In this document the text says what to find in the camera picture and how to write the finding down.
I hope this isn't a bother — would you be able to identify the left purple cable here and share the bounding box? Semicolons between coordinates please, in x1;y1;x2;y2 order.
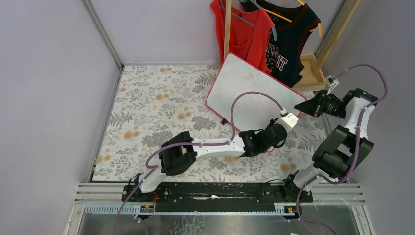
112;91;288;235

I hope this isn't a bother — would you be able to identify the blue grey clothes hanger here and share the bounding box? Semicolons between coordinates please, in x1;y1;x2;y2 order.
220;0;278;42

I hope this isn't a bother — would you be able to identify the dark navy basketball jersey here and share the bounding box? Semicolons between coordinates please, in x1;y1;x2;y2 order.
257;0;321;87

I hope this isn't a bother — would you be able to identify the yellow clothes hanger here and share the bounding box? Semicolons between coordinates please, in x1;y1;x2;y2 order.
262;0;323;38

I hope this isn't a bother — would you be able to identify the pink framed whiteboard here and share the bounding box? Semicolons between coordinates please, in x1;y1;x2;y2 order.
206;53;306;139

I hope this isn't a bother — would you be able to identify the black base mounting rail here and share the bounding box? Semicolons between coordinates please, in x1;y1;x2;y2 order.
121;182;313;213

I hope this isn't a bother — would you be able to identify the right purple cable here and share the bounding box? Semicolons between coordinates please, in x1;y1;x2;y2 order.
294;63;389;235

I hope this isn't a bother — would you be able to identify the red tank top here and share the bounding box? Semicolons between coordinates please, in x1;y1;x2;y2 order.
210;0;275;74

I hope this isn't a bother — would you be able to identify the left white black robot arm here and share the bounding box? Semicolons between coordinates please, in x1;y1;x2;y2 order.
138;119;293;193

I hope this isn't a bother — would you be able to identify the floral patterned tablecloth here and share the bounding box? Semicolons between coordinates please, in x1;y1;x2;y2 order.
92;65;327;182

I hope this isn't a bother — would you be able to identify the wooden clothes rack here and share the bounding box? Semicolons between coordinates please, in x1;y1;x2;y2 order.
223;0;352;91

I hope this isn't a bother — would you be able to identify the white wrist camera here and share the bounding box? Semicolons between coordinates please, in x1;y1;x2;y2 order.
325;75;340;94
277;112;299;133

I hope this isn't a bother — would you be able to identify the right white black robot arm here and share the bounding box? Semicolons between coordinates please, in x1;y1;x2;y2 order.
281;88;378;201

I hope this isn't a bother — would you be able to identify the purple cable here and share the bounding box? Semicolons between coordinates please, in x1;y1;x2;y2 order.
112;91;288;235
294;63;389;235

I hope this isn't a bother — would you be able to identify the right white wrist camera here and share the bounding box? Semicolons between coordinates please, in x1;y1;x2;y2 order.
325;75;340;94

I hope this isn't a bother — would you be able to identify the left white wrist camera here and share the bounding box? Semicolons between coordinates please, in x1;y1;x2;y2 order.
277;112;299;133

